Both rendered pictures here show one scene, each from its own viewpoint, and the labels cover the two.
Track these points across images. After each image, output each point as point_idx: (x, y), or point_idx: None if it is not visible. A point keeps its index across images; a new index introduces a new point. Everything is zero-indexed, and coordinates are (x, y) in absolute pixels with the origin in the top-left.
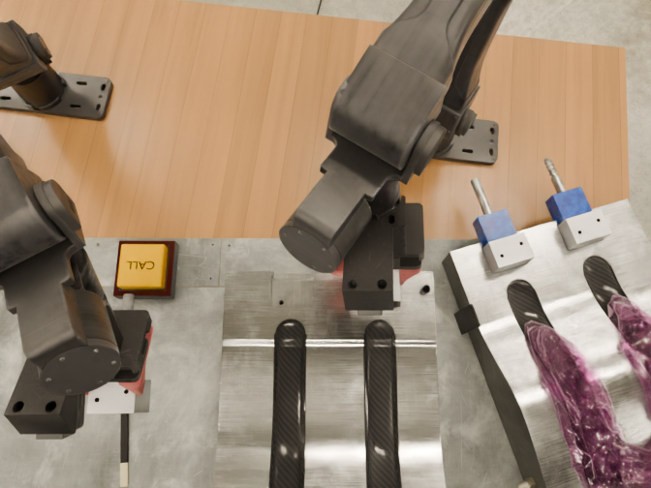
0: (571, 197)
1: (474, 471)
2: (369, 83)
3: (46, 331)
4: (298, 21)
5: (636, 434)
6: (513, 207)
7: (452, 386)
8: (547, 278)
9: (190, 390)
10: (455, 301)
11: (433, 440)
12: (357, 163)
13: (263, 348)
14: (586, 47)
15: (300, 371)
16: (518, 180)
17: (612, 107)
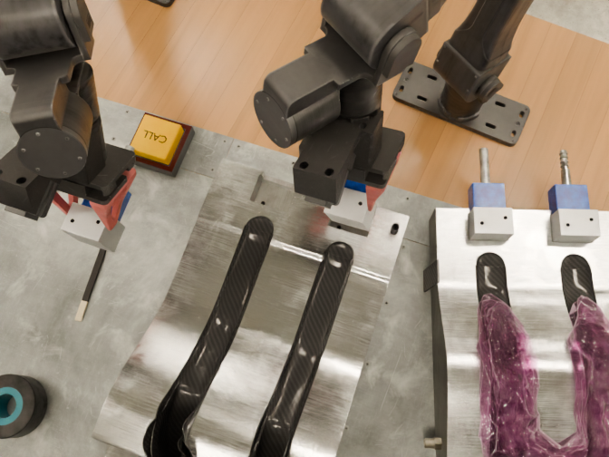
0: (573, 191)
1: (391, 418)
2: None
3: (32, 105)
4: None
5: (555, 428)
6: (518, 192)
7: (398, 335)
8: (522, 260)
9: (160, 259)
10: (429, 260)
11: (355, 364)
12: (338, 54)
13: (231, 234)
14: None
15: (256, 265)
16: (532, 168)
17: None
